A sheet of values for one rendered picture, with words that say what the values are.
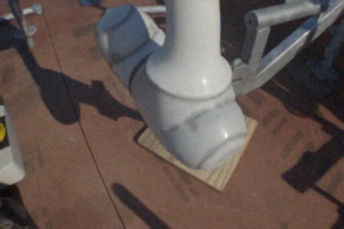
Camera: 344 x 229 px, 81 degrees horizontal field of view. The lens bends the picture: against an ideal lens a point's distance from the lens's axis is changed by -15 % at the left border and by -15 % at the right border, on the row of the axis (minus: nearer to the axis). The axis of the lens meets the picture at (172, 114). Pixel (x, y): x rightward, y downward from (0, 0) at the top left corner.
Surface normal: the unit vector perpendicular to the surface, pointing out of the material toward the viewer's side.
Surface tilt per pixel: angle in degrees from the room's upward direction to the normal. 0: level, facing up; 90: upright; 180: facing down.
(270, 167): 0
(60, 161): 0
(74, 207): 0
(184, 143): 70
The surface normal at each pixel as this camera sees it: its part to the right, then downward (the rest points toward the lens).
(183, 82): -0.09, 0.08
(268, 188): 0.03, -0.65
